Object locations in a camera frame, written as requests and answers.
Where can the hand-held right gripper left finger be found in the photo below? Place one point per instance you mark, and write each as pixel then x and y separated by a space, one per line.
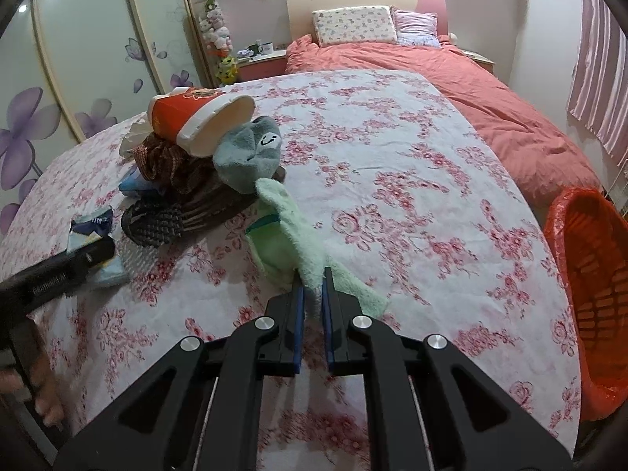
pixel 299 324

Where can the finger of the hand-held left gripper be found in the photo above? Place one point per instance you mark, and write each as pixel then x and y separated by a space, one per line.
pixel 73 267

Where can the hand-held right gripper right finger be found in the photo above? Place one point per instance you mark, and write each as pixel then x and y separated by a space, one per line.
pixel 329 324

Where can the light blue packet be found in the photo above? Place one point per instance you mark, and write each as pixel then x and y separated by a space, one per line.
pixel 112 274

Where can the blue white wrapper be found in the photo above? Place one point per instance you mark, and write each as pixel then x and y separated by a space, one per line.
pixel 91 225

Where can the light green fluffy sock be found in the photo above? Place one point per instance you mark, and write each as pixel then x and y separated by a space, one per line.
pixel 284 240

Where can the blue tissue packet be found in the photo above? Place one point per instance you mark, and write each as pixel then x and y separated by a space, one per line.
pixel 133 184

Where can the dark brown knitted cloth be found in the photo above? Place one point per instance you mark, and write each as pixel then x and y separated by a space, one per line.
pixel 196 211

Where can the brown checkered scrunchie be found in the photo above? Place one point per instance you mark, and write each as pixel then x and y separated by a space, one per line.
pixel 162 162

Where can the red paper cup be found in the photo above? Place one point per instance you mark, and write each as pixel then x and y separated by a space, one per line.
pixel 176 117

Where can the orange plastic basket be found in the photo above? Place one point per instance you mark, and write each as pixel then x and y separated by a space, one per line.
pixel 598 274

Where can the person's left hand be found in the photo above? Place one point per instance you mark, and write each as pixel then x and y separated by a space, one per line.
pixel 49 392

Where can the crumpled white tissue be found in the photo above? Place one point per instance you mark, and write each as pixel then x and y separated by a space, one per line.
pixel 135 137

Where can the pink floral blanket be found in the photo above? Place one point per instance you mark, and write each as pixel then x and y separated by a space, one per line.
pixel 392 181

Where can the grey smiley face sock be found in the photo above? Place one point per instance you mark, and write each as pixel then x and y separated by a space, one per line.
pixel 245 157

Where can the flower print wardrobe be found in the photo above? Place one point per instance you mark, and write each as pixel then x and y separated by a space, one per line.
pixel 73 59

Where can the yellow green plush toy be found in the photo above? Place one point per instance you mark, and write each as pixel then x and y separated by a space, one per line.
pixel 226 69

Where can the pink nightstand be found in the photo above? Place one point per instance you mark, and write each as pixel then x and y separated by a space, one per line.
pixel 260 67

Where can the white mug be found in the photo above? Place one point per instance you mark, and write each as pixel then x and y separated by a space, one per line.
pixel 266 47

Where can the bed with salmon duvet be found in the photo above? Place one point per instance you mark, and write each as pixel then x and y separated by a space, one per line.
pixel 490 93

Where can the hanging plush toy bunch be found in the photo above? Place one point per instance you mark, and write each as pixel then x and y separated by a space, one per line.
pixel 216 24

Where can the floral print pillow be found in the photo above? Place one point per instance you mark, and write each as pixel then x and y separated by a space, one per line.
pixel 353 24

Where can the beige nightstand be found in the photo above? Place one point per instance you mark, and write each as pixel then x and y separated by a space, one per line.
pixel 483 61

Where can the pink striped pillow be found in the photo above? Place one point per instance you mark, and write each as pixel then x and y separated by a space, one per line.
pixel 417 27

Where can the beige pink headboard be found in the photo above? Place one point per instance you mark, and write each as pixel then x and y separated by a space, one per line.
pixel 301 10

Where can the pink striped curtain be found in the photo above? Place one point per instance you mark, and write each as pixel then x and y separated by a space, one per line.
pixel 603 59

